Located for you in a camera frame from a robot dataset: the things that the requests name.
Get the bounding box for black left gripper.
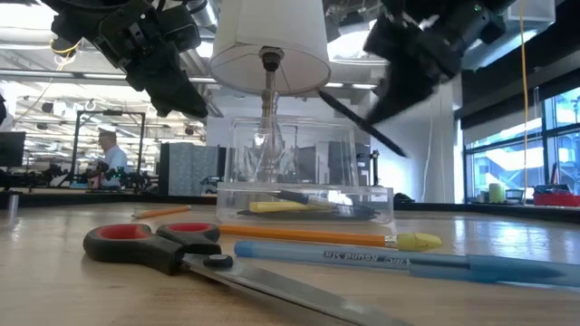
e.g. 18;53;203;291
97;4;208;119

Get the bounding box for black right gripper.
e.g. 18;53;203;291
363;15;463;124

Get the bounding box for black pencil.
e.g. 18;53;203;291
318;89;410;158

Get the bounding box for plain orange pencil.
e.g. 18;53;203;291
131;205;192;220

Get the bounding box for black and clear pen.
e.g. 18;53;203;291
270;188;378;217

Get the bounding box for yellow highlighter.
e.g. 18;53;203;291
247;200;327;215

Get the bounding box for black red-handled scissors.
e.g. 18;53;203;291
82;222;409;326

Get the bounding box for orange pencil yellow eraser cap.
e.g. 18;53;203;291
218;224;443;254

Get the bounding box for blue ballpoint pen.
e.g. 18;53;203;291
233;239;580;290

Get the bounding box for clear plastic supply box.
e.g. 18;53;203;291
215;113;395;226

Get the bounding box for black pole stand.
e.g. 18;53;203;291
369;150;381;187

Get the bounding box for grey office partition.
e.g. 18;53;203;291
157;141;219;197

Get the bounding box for person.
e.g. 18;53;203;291
95;128;129;189

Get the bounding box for white-shaded glass table lamp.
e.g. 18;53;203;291
208;0;332;185

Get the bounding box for yellow-green cup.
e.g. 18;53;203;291
488;182;507;205

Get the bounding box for black monitor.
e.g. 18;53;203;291
0;130;27;168

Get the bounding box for red plastic bin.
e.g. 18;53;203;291
532;191;580;208

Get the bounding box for black rectangular stand frame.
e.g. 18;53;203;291
71;110;147;187

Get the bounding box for white hanging cable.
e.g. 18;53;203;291
420;108;448;203

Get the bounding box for tan yellow hanging cable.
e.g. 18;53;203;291
519;0;530;196

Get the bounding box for black aluminium table frame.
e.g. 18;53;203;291
0;189;580;224

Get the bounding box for silver metal post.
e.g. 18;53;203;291
5;189;22;219

